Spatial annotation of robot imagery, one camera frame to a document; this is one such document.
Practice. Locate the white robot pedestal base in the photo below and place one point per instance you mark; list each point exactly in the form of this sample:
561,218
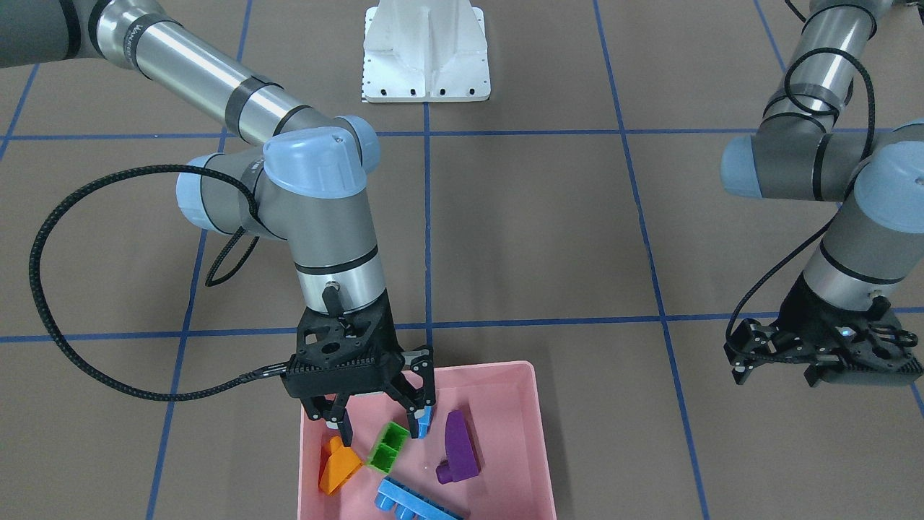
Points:
425,52

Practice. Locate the purple sloped toy block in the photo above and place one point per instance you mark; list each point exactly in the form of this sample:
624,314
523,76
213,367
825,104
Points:
460,462

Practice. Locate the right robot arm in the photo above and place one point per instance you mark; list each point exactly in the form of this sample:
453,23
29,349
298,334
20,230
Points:
304,182

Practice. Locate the green toy block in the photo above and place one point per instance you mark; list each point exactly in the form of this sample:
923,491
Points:
387,448

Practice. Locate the small blue toy block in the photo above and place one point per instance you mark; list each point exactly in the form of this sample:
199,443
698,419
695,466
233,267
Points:
424,419

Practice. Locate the pink plastic box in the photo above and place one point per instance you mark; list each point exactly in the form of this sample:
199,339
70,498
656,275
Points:
502,409

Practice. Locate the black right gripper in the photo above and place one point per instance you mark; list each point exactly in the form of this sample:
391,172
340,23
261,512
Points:
416,363

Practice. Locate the long blue toy block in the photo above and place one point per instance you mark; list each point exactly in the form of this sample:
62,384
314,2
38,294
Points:
405,503

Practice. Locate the orange sloped toy block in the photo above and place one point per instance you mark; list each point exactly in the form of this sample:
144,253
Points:
338,463

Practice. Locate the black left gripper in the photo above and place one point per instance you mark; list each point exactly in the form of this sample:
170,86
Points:
810,312

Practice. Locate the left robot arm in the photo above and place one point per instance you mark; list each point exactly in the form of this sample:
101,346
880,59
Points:
817,142

